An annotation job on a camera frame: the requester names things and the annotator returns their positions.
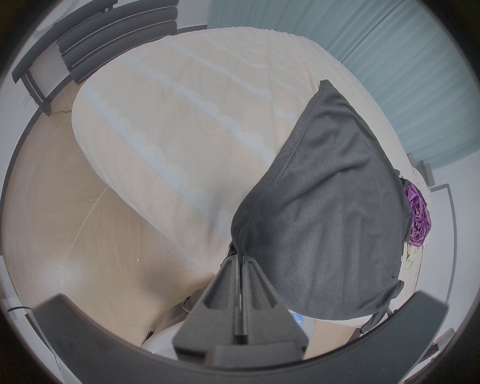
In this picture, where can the blue-green curtain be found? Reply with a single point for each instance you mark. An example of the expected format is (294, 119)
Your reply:
(412, 93)
(281, 15)

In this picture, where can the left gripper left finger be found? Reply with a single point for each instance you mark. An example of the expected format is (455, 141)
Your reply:
(210, 318)

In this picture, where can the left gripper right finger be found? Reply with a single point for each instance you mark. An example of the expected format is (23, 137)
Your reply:
(270, 318)

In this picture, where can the white printed garment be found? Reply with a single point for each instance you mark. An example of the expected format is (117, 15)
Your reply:
(410, 258)

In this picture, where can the white printed pillow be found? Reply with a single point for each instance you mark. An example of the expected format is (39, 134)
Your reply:
(419, 176)

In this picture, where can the purple satin garment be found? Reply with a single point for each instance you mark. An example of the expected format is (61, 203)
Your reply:
(418, 213)

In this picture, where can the grey bedside table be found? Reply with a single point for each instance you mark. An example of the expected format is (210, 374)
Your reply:
(425, 172)

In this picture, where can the bed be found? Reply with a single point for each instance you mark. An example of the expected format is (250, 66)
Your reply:
(180, 123)

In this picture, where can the black T-shirt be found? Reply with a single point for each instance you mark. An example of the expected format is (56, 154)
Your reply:
(330, 206)

